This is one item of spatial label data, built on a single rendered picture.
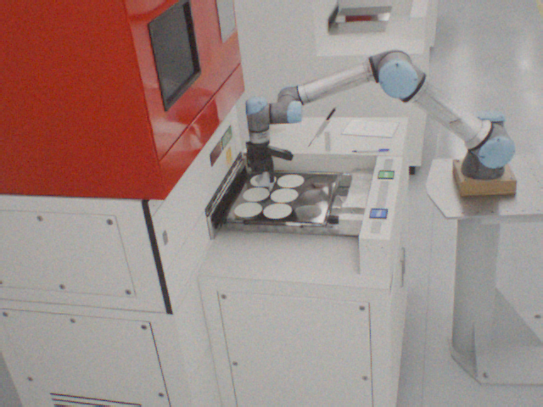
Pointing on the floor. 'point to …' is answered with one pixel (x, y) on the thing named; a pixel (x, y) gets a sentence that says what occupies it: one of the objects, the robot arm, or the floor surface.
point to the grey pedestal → (490, 316)
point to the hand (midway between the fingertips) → (271, 187)
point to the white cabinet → (309, 337)
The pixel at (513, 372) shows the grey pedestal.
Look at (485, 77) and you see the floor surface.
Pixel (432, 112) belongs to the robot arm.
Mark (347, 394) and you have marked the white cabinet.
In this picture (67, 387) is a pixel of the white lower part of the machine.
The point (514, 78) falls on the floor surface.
